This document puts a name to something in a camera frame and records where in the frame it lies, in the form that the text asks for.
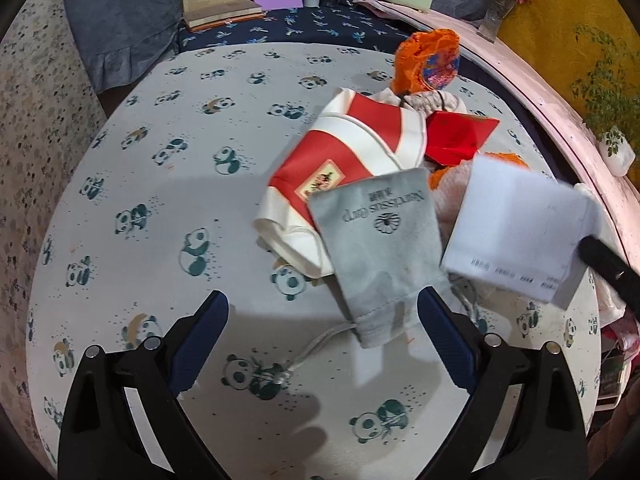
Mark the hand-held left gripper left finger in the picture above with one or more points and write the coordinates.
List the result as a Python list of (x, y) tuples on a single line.
[(200, 340)]

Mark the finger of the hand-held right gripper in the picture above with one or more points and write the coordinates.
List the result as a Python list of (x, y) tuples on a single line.
[(610, 270)]

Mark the white paper box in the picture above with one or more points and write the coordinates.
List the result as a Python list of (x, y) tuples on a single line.
[(515, 220)]

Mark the floral patterned cloth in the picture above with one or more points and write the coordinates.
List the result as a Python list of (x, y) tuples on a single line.
[(30, 135)]

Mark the navy printed cloth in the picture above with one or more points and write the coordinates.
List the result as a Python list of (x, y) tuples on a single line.
[(300, 25)]

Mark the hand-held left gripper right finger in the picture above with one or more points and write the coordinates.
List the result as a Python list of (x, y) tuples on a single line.
[(445, 340)]

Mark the orange wrapper with blue print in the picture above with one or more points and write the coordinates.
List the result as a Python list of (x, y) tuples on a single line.
[(420, 57)]

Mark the green leafy plant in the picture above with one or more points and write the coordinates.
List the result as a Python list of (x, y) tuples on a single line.
[(607, 80)]

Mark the red and white bag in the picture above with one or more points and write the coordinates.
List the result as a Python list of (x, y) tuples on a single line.
[(350, 140)]

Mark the blue-grey cloth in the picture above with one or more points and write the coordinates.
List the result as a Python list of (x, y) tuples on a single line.
[(125, 20)]

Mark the yellow cloth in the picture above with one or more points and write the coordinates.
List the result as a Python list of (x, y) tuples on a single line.
[(550, 10)]

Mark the panda print sheet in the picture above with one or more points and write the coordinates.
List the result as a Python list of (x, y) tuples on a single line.
[(150, 185)]

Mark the plain orange plastic wrapper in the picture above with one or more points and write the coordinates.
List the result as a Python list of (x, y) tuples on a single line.
[(510, 160)]

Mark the pink fluffy cloth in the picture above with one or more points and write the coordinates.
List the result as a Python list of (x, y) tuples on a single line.
[(450, 197)]

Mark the red paper box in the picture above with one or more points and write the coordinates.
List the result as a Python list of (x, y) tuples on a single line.
[(460, 135)]

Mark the white plant pot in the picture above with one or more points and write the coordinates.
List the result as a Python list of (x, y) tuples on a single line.
[(617, 152)]

